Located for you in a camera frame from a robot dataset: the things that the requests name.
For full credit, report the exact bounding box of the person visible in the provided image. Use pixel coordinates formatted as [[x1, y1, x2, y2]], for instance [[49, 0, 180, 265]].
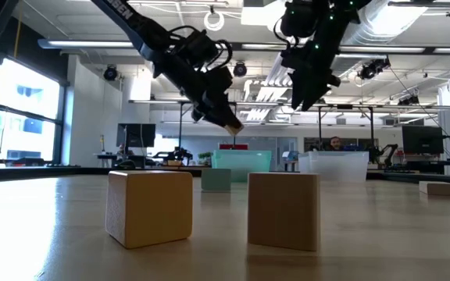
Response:
[[328, 135, 344, 152]]

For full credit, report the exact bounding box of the clear plastic bin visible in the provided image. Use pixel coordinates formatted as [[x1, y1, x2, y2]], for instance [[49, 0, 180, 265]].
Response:
[[298, 151, 370, 183]]

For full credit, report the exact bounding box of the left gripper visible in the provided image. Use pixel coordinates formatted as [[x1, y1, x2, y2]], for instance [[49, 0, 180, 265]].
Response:
[[152, 50, 245, 128]]

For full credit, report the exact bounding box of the white cable coil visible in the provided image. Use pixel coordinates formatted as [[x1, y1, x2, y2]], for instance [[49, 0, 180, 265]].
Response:
[[203, 9, 226, 32]]

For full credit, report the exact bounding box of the black ceiling spotlight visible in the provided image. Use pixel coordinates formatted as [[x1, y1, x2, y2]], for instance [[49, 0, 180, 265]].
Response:
[[232, 61, 248, 78], [102, 64, 119, 82]]

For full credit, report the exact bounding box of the silver ventilation duct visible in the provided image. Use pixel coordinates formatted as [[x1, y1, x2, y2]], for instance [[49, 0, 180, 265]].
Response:
[[341, 0, 429, 81]]

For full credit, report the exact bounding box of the teal plastic bin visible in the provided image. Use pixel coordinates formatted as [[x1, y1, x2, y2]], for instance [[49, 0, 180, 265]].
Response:
[[210, 149, 273, 183]]

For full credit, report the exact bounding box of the black computer monitor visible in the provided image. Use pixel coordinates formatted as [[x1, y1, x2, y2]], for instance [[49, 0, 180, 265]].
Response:
[[401, 124, 445, 155], [116, 123, 157, 157]]

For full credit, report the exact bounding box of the black ceiling camera rig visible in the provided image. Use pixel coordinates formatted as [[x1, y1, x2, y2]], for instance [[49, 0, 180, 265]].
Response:
[[356, 57, 392, 81]]

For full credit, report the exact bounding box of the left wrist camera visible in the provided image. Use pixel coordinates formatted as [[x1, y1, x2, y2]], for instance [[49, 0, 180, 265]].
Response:
[[177, 29, 220, 59]]

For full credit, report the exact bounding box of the natural wooden block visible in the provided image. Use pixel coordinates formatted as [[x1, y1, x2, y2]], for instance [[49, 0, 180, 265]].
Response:
[[223, 123, 245, 137], [247, 172, 321, 253], [418, 180, 450, 197]]

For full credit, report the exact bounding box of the orange wooden cube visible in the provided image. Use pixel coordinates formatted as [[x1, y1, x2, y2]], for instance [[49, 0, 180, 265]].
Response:
[[105, 170, 195, 250]]

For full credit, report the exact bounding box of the teal wooden block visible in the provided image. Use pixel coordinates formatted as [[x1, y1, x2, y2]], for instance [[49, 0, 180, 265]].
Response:
[[201, 168, 233, 193]]

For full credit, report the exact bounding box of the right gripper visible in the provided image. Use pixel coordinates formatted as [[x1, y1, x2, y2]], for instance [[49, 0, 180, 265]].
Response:
[[281, 42, 342, 112]]

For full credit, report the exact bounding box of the yellow power cable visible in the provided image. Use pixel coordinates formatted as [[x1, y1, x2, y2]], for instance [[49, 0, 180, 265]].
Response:
[[12, 0, 23, 59]]

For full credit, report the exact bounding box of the black monitor stand frame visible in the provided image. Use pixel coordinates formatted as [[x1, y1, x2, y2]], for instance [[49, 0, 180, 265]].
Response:
[[395, 131, 450, 173]]

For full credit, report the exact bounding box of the white ceiling pipe bundle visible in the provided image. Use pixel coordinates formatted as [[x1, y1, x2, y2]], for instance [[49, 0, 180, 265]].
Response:
[[244, 52, 316, 122]]

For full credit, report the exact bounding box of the black gantry frame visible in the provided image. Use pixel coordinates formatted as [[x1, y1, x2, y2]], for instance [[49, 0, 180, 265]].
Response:
[[177, 100, 238, 151], [317, 103, 375, 157]]

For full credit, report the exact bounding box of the large window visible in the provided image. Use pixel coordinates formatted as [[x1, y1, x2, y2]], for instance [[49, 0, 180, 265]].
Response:
[[0, 56, 66, 165]]

